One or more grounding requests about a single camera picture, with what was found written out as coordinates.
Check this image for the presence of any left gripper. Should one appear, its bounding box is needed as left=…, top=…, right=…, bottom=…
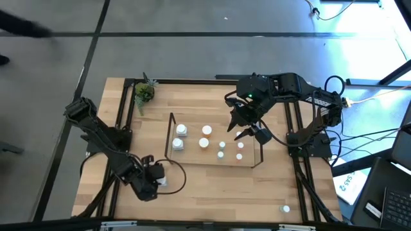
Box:
left=130, top=155, right=166, bottom=202

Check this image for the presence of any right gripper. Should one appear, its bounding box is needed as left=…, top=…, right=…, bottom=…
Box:
left=224, top=95, right=273, bottom=146

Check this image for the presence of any clear acrylic tray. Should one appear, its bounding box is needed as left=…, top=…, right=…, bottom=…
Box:
left=164, top=112, right=265, bottom=169

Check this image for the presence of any potted succulent plant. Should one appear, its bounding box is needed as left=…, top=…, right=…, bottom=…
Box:
left=134, top=72, right=159, bottom=116

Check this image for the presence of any white printed cardboard box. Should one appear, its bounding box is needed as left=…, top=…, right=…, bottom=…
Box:
left=332, top=169, right=369, bottom=206

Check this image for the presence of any black diagonal desk bar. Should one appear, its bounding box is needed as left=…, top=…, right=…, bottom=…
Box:
left=331, top=148, right=394, bottom=178

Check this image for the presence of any black side desk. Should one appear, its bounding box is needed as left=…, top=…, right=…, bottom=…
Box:
left=349, top=157, right=411, bottom=230

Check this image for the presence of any black chair base leg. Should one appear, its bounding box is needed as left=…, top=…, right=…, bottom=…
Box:
left=0, top=141, right=25, bottom=155

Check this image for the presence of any black device white label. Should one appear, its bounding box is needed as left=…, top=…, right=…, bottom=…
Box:
left=363, top=200, right=383, bottom=219

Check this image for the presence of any black monitor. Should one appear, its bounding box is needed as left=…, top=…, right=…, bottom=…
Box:
left=390, top=102, right=411, bottom=171

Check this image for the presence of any black laptop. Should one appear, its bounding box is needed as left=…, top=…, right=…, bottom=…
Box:
left=380, top=185, right=411, bottom=230

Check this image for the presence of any person's leg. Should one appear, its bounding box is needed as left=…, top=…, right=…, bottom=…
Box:
left=0, top=9, right=53, bottom=39

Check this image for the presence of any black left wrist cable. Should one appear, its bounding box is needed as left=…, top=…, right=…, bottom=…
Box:
left=155, top=158, right=188, bottom=196

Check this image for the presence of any black bar bracket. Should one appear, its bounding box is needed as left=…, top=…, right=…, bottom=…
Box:
left=214, top=73, right=240, bottom=81

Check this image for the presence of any silver aluminium bracket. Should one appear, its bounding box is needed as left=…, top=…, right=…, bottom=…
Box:
left=100, top=220, right=138, bottom=230
left=278, top=223, right=318, bottom=231

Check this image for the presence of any yellow extension cord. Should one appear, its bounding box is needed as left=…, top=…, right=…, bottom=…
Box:
left=343, top=83, right=411, bottom=108

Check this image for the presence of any black floor cable bundle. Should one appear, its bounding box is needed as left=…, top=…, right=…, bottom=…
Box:
left=333, top=112, right=402, bottom=161

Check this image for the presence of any black desk base frame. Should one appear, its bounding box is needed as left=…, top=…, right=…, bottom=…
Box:
left=345, top=59, right=411, bottom=88

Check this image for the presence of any light cable with black plug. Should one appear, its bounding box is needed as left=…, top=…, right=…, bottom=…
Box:
left=304, top=0, right=356, bottom=22

